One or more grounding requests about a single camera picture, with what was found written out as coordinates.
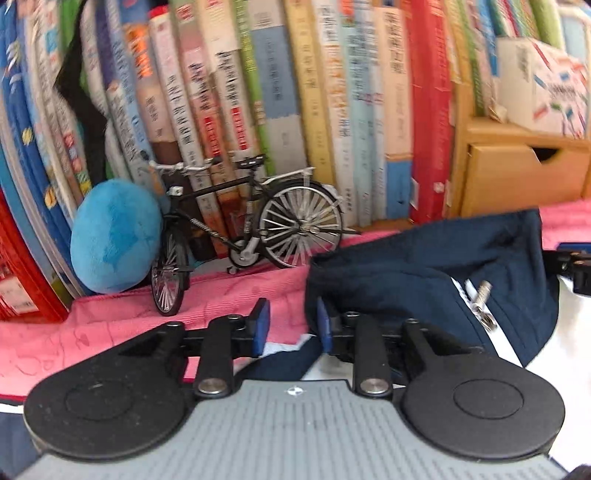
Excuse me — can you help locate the black model bicycle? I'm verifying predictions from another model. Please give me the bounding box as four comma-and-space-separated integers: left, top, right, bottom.
149, 154, 364, 317

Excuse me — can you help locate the row of colourful books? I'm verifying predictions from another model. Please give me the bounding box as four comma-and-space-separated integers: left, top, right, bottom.
83, 0, 570, 228

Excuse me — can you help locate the pink printed blanket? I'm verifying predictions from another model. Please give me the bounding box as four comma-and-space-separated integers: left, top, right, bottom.
0, 198, 591, 403

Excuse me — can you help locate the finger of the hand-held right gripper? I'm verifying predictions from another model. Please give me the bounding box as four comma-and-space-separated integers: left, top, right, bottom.
542, 241, 591, 297

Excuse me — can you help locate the white and navy jacket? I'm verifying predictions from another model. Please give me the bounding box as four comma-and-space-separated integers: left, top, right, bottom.
0, 209, 591, 480

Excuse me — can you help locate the wooden desktop bookshelf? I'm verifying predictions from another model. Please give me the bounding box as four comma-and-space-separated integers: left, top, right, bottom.
449, 113, 591, 219

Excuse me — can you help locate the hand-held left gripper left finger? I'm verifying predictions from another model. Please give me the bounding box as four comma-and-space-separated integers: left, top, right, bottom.
115, 298, 271, 399

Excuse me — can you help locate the red plastic crate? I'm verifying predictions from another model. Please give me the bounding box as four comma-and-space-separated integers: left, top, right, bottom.
0, 189, 70, 324

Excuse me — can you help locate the round blue plush toy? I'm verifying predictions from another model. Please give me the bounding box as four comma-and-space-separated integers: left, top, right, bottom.
70, 180, 164, 295

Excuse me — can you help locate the white printed cardboard box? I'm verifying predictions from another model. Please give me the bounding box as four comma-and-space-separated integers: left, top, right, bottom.
495, 36, 591, 140

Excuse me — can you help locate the row of thin blue books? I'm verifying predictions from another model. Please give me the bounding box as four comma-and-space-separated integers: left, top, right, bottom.
0, 0, 108, 302

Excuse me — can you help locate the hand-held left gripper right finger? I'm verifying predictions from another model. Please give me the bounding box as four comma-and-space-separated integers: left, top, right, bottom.
316, 296, 486, 399

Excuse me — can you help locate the black strap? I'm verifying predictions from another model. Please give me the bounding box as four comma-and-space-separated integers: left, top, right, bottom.
54, 9, 112, 186

